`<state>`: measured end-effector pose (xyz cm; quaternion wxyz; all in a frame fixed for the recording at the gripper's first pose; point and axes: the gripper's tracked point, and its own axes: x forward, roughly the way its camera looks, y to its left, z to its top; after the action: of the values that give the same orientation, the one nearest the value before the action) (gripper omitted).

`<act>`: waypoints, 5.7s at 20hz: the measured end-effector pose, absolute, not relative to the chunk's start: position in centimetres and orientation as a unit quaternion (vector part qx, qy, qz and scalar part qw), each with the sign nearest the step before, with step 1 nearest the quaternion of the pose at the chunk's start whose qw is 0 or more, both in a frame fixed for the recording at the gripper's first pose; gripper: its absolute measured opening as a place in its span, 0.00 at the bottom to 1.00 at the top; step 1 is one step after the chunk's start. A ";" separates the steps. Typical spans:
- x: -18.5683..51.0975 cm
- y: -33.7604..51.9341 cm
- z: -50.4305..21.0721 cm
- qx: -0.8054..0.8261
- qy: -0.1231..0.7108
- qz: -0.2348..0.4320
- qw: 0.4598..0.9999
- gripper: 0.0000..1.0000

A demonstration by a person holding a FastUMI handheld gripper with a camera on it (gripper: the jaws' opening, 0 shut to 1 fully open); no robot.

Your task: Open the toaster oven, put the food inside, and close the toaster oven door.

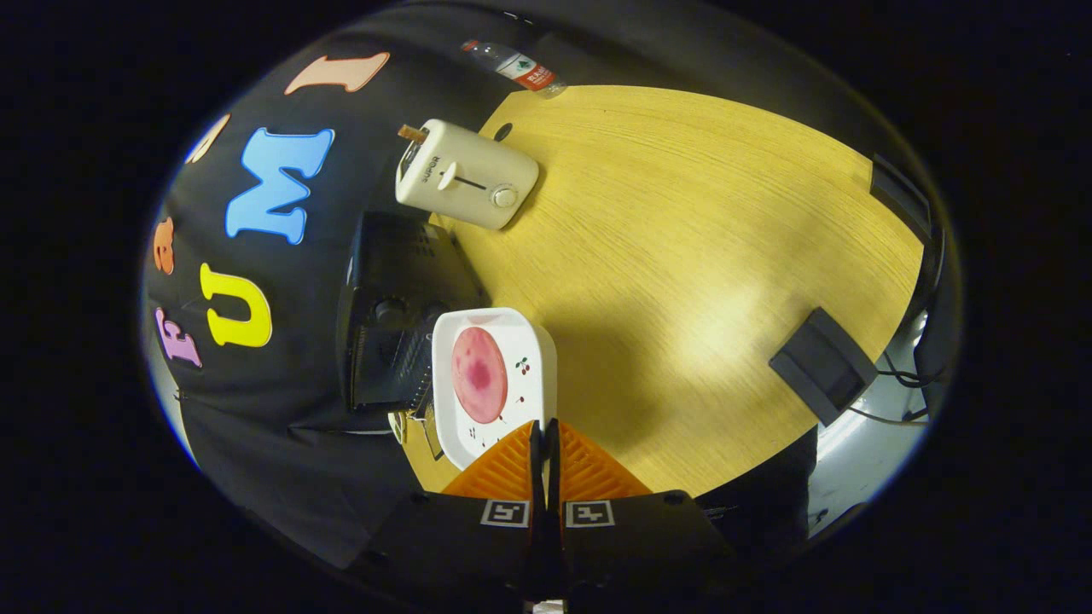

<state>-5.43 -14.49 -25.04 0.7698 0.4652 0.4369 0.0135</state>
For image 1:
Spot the clear water bottle red label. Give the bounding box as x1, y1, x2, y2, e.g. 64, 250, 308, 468
461, 38, 568, 99

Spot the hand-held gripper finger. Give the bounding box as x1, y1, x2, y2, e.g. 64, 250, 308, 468
546, 418, 739, 598
367, 420, 547, 598

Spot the white square plate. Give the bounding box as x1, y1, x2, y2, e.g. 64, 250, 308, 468
431, 307, 559, 472

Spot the black toaster oven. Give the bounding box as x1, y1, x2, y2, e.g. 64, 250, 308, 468
335, 209, 491, 461

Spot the pink ham slice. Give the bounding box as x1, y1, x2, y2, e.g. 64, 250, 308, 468
450, 326, 509, 426

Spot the white pop-up toaster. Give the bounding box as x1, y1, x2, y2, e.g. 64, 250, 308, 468
395, 118, 540, 231

